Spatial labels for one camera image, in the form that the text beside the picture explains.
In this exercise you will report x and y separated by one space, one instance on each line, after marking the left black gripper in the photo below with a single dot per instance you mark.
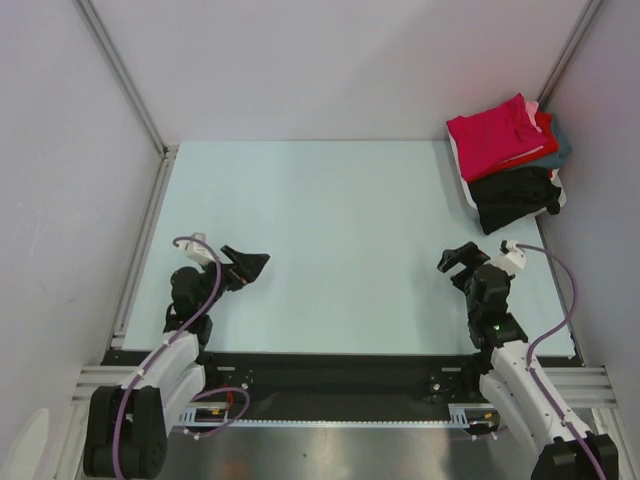
244 272

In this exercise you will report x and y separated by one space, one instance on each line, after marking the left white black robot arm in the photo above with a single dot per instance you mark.
129 423

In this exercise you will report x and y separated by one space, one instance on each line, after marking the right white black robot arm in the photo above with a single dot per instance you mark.
511 378

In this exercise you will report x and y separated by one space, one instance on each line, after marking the aluminium corner post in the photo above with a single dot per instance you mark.
578 34
107 48

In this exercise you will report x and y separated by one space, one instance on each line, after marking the right aluminium corner post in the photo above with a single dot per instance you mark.
578 34

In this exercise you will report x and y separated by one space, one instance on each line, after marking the magenta t shirt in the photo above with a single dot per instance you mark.
487 139

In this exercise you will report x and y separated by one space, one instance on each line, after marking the pink t shirt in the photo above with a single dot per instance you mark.
531 108

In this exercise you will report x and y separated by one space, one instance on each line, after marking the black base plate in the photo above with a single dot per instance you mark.
343 388

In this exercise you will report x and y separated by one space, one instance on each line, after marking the grey blue t shirt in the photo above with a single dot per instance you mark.
559 158

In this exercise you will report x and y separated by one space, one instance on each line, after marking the left aluminium corner post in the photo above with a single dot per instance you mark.
107 48

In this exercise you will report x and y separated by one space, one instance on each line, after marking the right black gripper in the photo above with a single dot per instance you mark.
465 270

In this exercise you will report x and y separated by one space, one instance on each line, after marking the left side aluminium rail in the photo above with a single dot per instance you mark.
140 252

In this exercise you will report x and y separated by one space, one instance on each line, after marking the black t shirt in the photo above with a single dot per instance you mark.
505 197

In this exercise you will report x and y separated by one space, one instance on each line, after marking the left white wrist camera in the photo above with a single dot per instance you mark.
194 249

